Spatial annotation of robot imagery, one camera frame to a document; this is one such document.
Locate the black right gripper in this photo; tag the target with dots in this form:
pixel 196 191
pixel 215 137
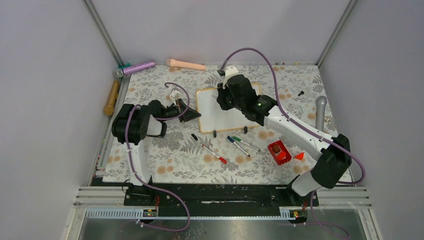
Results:
pixel 221 99

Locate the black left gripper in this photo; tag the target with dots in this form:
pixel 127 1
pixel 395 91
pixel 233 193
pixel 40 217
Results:
pixel 189 113

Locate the yellow framed whiteboard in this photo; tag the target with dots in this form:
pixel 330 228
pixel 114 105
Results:
pixel 214 118

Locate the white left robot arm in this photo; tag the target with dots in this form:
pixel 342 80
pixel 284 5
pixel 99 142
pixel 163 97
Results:
pixel 135 123

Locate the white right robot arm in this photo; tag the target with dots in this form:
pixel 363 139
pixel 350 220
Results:
pixel 331 158

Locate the green capped marker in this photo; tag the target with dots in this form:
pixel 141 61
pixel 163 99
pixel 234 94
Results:
pixel 246 143

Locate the blue capped marker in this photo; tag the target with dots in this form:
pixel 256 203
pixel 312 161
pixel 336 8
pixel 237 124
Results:
pixel 238 146

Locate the pink toy microphone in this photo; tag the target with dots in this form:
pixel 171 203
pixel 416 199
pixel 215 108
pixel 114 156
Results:
pixel 172 63

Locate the red capped marker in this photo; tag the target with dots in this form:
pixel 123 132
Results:
pixel 223 160

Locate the red plastic box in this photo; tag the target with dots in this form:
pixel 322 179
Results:
pixel 279 152

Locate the silver toy microphone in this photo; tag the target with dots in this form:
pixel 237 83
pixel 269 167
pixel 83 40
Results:
pixel 321 103

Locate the purple glitter toy microphone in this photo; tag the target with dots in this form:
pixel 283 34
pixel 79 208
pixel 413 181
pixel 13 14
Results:
pixel 129 69

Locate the orange triangular piece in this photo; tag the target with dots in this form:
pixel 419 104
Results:
pixel 299 156

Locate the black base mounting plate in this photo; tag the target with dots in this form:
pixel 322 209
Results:
pixel 201 198

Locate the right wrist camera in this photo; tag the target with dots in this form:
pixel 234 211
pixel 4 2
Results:
pixel 228 72

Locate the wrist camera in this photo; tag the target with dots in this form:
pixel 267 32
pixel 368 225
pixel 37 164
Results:
pixel 228 72
pixel 174 95

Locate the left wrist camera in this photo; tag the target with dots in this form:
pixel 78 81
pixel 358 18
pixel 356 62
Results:
pixel 174 95

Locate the white slotted cable duct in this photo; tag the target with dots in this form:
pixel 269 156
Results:
pixel 152 214

